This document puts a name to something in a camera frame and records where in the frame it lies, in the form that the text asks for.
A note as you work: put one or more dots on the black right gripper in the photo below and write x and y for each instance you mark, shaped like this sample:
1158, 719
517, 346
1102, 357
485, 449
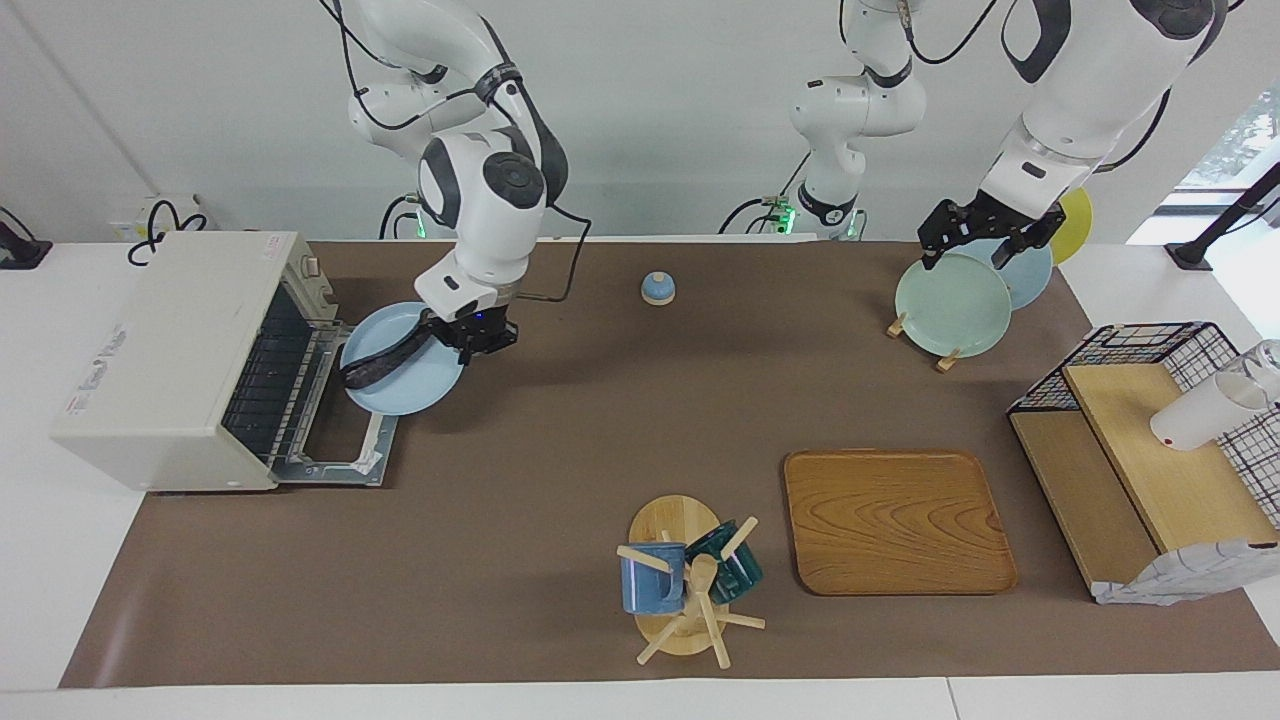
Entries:
485, 330

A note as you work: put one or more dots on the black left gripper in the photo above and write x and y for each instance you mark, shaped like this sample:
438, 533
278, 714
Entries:
985, 218

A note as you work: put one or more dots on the dark purple eggplant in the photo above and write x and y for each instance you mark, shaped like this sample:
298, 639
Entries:
380, 365

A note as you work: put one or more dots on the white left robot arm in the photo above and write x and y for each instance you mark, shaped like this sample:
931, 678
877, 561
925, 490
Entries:
1080, 90

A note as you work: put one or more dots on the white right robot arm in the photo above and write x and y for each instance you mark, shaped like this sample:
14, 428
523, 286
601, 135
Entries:
490, 200

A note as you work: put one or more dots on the white toaster oven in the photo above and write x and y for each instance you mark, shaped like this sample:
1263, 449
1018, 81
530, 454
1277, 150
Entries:
160, 380

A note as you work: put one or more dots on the pale green plate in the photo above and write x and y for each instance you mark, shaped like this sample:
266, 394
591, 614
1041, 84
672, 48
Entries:
950, 305

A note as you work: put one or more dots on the light blue racked plate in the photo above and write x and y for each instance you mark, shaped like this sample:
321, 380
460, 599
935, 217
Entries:
1032, 280

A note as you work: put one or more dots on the wooden plate rack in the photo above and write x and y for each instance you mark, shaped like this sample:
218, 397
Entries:
946, 362

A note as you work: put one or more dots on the yellow plate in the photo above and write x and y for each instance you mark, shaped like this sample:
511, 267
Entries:
1075, 225

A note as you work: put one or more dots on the brown table mat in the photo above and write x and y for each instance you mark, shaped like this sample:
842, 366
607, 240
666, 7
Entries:
560, 450

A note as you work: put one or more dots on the small blue white bell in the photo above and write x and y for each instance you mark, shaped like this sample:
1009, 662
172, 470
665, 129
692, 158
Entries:
658, 290

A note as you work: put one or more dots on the black angled stand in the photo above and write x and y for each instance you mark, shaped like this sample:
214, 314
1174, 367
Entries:
1225, 222

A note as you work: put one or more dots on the wooden serving tray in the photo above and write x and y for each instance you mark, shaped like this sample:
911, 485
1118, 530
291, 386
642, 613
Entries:
900, 520

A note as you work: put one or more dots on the white cup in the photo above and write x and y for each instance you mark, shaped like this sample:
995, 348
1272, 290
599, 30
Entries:
1195, 415

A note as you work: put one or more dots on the wooden mug tree stand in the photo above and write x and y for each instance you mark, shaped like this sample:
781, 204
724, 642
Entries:
672, 520

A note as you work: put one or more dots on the blue mug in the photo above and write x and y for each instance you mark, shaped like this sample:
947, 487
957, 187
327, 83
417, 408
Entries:
645, 585

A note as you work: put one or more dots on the bright window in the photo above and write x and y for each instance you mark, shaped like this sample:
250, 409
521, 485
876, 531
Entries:
1250, 140

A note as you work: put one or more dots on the wooden shelf box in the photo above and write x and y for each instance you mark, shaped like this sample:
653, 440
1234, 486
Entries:
1180, 490

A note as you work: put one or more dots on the clear glass cup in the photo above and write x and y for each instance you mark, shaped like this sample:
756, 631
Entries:
1265, 365

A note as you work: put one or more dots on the dark green mug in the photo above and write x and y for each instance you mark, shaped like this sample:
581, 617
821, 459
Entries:
740, 575

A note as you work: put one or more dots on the grey checked cloth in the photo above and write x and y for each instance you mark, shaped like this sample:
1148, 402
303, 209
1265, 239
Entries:
1170, 575

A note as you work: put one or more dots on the black desk clamp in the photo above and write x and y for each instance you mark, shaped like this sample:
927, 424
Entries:
18, 250

